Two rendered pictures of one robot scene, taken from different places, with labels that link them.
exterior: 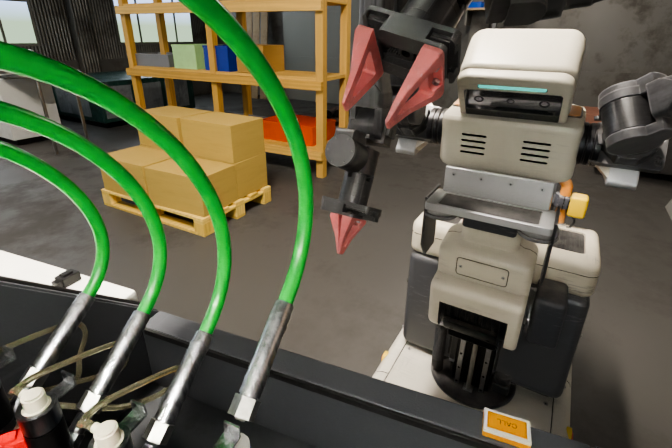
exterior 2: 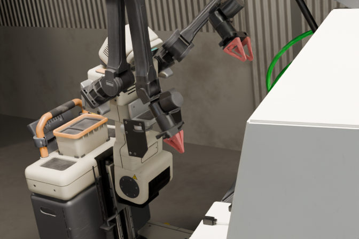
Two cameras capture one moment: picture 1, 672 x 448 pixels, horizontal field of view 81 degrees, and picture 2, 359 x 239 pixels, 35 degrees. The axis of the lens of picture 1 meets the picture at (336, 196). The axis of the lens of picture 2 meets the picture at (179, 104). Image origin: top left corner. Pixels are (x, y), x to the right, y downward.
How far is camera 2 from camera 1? 1.95 m
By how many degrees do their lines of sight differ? 78
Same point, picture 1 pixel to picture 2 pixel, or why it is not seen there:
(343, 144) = (177, 95)
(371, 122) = (156, 86)
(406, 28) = (241, 34)
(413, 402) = not seen: hidden behind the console
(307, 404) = not seen: hidden behind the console
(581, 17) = not seen: outside the picture
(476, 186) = (142, 106)
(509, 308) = (168, 156)
